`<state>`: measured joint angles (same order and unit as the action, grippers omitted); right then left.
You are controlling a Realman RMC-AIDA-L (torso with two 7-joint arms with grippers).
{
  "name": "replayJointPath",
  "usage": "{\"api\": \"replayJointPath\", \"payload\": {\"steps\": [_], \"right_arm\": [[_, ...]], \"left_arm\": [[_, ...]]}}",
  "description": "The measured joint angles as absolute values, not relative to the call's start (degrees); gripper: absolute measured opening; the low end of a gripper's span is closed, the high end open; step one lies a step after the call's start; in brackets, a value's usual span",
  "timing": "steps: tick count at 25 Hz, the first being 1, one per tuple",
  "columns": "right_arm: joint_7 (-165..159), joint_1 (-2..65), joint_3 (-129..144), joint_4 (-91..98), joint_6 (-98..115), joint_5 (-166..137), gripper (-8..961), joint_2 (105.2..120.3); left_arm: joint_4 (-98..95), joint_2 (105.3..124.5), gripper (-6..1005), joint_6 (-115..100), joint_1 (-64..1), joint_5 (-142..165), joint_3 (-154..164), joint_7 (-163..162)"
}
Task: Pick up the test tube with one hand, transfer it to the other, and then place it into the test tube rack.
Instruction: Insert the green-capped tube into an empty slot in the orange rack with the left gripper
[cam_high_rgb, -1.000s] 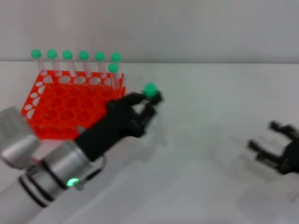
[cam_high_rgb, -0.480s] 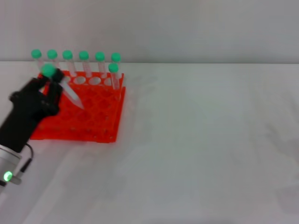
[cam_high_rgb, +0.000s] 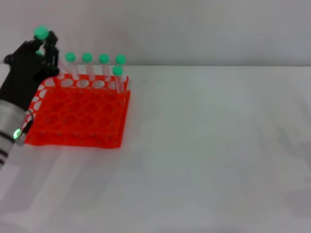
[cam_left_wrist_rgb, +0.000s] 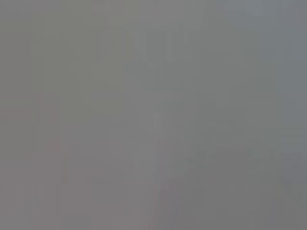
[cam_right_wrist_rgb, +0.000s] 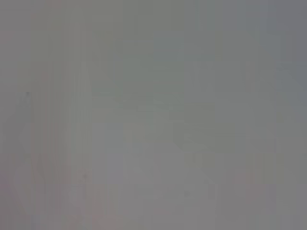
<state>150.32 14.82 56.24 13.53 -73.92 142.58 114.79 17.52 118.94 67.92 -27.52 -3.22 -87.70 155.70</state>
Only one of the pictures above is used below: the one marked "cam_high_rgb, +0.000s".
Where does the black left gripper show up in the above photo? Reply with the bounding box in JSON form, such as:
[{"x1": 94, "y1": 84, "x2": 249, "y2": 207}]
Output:
[{"x1": 0, "y1": 31, "x2": 60, "y2": 112}]

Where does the orange-red test tube rack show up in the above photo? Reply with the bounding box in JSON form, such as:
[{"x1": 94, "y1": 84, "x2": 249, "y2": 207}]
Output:
[{"x1": 24, "y1": 74, "x2": 132, "y2": 149}]

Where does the grey left gripper cable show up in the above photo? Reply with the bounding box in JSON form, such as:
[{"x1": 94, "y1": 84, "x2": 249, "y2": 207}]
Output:
[{"x1": 16, "y1": 108, "x2": 35, "y2": 147}]

